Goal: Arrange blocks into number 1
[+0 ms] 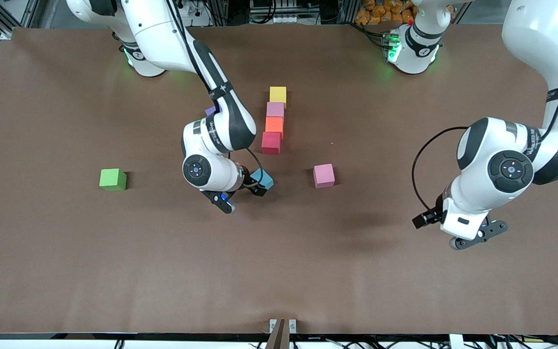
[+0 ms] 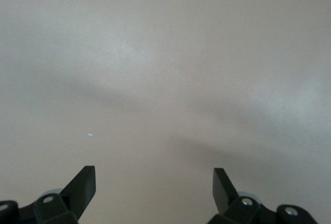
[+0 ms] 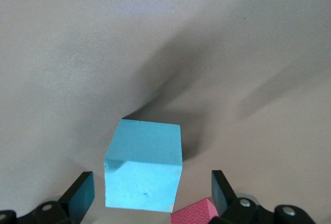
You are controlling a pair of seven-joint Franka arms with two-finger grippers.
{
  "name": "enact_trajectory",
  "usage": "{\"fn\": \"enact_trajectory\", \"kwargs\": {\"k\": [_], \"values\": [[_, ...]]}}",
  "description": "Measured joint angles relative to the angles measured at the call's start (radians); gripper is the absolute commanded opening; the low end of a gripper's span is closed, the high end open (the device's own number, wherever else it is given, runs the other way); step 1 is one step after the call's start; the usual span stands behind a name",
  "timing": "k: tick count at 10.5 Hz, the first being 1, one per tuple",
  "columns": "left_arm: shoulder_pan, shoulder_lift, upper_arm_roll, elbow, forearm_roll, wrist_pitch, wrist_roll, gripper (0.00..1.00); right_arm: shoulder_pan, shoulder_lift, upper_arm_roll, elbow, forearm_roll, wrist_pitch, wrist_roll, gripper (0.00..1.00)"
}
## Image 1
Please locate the blue foam block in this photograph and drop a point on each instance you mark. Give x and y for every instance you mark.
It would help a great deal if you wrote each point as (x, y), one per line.
(265, 180)

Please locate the red foam block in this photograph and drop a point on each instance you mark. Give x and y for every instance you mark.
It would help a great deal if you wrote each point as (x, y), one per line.
(271, 143)

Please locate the orange foam block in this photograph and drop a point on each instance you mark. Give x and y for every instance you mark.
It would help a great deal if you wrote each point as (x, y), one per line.
(274, 124)

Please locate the pale lilac-pink foam block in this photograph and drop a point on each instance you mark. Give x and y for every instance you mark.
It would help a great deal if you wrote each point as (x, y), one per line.
(275, 109)

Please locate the yellow foam block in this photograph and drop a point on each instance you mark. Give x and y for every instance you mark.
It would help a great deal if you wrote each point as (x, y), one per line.
(278, 94)

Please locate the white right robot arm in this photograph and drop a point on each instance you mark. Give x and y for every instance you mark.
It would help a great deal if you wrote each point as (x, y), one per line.
(162, 29)

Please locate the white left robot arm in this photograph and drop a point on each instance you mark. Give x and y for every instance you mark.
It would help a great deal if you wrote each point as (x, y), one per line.
(540, 29)

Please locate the pink foam block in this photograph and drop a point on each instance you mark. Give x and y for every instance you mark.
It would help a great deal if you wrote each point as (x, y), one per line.
(323, 175)

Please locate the purple foam block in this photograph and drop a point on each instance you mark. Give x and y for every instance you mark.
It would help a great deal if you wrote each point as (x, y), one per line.
(210, 111)

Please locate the paper table cover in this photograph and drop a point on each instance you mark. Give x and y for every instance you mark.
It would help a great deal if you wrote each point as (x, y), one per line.
(162, 266)

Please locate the green foam block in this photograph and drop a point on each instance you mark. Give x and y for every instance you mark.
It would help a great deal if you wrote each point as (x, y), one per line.
(112, 179)

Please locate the white power strip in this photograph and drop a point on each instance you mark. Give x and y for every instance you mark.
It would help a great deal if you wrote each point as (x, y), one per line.
(288, 19)
(196, 19)

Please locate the orange mesh bag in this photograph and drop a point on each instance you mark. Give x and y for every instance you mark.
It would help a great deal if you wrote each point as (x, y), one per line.
(380, 12)

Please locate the white table edge bracket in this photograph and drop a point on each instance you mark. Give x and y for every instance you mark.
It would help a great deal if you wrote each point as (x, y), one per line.
(457, 341)

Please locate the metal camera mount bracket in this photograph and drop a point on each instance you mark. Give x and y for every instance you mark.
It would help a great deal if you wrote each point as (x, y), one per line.
(279, 339)

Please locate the aluminium frame profile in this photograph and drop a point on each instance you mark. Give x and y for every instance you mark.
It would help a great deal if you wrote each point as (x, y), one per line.
(5, 19)

